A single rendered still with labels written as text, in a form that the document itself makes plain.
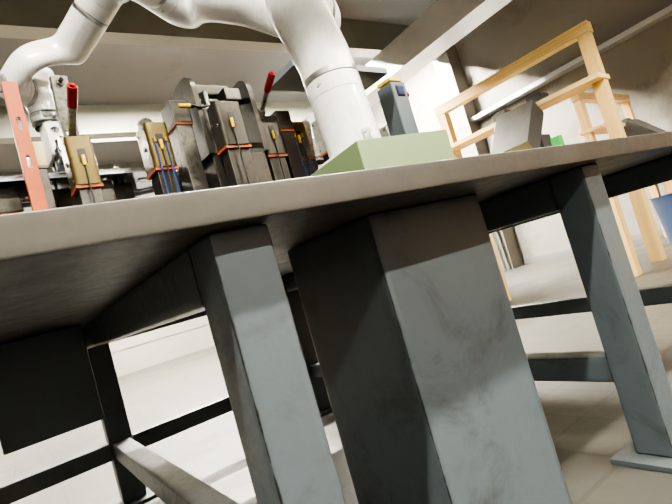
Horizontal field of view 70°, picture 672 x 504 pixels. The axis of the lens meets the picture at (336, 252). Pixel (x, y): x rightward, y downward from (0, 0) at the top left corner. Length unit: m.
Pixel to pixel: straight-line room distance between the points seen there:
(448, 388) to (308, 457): 0.35
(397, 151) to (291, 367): 0.50
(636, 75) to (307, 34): 6.26
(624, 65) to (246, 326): 6.83
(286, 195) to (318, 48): 0.54
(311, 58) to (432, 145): 0.31
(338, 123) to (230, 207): 0.51
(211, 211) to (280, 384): 0.21
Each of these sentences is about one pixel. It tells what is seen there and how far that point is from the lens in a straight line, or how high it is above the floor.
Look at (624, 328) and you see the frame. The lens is 1.21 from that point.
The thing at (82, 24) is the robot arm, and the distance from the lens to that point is 1.48.
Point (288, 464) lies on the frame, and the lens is 0.59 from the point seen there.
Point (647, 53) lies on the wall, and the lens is 7.10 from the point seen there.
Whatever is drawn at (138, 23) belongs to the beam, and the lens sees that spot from 5.79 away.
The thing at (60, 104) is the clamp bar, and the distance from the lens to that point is 1.34.
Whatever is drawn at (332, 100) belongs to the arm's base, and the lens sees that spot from 1.02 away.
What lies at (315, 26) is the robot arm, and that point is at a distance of 1.07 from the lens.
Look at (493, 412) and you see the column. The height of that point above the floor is 0.26.
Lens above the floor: 0.57
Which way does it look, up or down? 3 degrees up
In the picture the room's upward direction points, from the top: 16 degrees counter-clockwise
